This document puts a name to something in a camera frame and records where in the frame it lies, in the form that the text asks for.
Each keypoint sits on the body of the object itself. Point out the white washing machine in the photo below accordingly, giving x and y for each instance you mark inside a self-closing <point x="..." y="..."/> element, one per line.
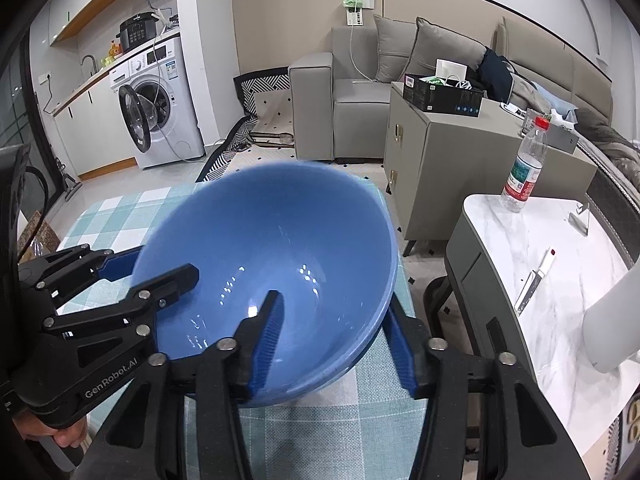
<point x="154" y="99"/>

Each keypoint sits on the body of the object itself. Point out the wall socket with charger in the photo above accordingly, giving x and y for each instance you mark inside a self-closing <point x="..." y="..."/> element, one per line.
<point x="354" y="11"/>

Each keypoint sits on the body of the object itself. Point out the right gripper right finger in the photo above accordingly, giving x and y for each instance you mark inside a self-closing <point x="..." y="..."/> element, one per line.
<point x="520" y="435"/>

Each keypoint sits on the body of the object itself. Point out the yellow oil bottle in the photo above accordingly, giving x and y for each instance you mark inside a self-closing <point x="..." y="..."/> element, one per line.
<point x="107" y="61"/>

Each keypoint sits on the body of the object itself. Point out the grey sofa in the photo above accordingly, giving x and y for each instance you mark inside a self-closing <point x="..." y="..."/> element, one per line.
<point x="337" y="116"/>

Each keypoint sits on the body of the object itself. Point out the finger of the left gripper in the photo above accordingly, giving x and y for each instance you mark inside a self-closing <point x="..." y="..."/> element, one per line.
<point x="118" y="265"/>
<point x="160" y="292"/>

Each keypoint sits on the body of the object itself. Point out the plastic water bottle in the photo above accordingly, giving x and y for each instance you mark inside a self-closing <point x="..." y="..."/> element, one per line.
<point x="527" y="166"/>

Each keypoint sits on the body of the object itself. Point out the kitchen faucet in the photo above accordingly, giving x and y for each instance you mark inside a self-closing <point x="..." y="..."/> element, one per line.
<point x="93" y="65"/>

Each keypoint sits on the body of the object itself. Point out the grey side cabinet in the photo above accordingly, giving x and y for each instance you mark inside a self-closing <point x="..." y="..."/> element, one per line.
<point x="433" y="161"/>

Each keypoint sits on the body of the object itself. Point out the person's left hand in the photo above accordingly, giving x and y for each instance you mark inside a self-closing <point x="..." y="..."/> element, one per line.
<point x="32" y="428"/>

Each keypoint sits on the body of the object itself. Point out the silver pen on table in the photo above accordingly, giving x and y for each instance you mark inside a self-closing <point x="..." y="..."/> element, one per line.
<point x="533" y="280"/>

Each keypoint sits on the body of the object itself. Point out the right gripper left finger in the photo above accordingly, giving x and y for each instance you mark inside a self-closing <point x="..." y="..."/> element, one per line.
<point x="143" y="436"/>

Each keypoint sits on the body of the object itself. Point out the white kitchen cabinets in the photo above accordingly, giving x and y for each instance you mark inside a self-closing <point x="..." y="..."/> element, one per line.
<point x="93" y="132"/>

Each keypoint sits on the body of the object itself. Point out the black box on cabinet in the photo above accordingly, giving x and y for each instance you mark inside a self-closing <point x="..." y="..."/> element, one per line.
<point x="430" y="97"/>

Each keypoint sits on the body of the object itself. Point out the teal checkered tablecloth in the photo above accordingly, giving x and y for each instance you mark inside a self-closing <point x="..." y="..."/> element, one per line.
<point x="363" y="426"/>

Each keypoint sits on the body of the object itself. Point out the black pressure cooker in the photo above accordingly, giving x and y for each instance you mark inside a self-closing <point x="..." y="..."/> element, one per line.
<point x="137" y="30"/>

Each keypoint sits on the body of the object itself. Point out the dark blue cushion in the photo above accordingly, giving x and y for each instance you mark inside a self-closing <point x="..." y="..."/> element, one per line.
<point x="494" y="77"/>

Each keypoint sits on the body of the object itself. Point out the large blue bowl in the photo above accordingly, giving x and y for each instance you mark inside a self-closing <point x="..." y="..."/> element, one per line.
<point x="321" y="238"/>

